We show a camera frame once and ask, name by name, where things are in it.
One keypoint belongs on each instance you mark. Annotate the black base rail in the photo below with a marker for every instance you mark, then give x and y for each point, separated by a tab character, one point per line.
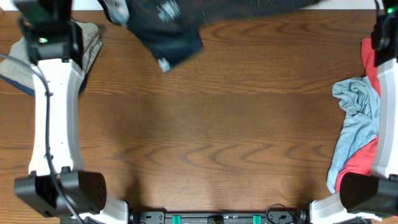
275	214

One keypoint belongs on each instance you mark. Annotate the folded navy garment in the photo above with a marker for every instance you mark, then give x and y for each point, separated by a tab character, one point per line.
31	92

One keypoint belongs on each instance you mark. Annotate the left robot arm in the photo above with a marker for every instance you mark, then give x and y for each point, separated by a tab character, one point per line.
57	184

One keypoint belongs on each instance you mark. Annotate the folded khaki shorts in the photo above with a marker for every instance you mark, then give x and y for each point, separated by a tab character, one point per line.
92	45

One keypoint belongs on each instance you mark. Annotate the light blue shirt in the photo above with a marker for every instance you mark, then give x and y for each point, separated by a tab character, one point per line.
361	104

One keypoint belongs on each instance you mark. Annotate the black printed jersey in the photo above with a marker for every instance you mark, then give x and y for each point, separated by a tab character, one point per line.
169	29

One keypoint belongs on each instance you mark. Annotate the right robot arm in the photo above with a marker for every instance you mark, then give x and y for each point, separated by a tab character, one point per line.
363	197

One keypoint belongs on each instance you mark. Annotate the red shirt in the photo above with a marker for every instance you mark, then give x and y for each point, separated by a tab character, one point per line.
362	160

